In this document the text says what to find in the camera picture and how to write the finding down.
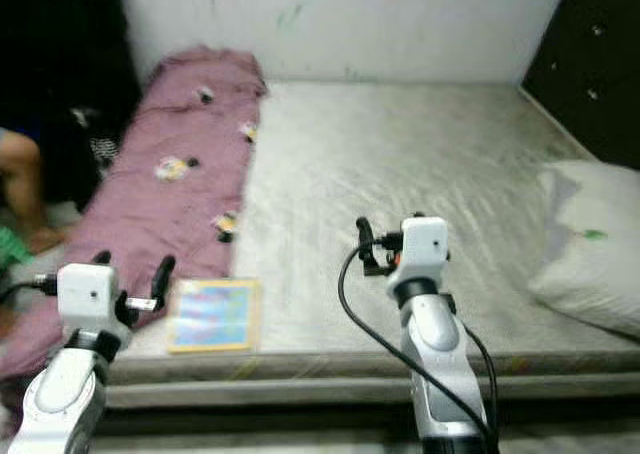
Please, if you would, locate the colourful yellow-framed puzzle board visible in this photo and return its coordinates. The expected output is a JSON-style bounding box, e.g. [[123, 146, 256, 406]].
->
[[166, 277, 264, 355]]

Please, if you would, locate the white quilted mattress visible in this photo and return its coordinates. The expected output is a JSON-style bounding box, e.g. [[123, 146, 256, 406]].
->
[[105, 79, 640, 361]]

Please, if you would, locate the purple blanket with flower print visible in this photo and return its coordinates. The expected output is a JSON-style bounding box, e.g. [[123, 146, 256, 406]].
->
[[0, 44, 269, 437]]

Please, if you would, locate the green plastic stool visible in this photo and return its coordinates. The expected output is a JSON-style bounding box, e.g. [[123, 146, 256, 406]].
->
[[0, 226, 34, 276]]

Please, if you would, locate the seated person in grey shorts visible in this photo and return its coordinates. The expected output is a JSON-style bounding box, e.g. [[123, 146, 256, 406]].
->
[[0, 127, 72, 256]]

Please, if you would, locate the speckled grey lower mattress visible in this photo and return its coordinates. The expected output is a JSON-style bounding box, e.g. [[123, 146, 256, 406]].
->
[[105, 352, 640, 411]]

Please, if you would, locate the white pillow with green leaf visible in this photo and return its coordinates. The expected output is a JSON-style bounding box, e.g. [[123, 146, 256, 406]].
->
[[527, 159, 640, 341]]

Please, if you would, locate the black storage furniture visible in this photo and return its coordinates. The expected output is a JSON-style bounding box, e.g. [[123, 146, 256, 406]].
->
[[0, 0, 142, 216]]

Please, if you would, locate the black tufted headboard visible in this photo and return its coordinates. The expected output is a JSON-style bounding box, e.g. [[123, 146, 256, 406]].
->
[[520, 0, 640, 171]]

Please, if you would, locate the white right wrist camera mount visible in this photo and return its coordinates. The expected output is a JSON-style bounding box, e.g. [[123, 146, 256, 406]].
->
[[390, 216, 450, 291]]

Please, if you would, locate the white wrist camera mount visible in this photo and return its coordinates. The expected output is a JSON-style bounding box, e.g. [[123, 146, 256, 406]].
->
[[57, 262, 120, 336], [390, 216, 450, 291]]

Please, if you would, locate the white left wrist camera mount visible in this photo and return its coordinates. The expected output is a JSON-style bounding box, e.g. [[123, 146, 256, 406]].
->
[[57, 262, 120, 336]]

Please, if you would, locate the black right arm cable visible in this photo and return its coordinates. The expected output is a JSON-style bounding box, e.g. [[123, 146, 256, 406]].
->
[[338, 234, 498, 447]]

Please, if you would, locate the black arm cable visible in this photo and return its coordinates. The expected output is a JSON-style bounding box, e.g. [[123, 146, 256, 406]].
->
[[338, 234, 498, 447], [0, 273, 62, 307]]

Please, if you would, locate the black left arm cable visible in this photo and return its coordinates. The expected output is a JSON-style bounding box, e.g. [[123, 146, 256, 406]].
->
[[0, 273, 62, 307]]

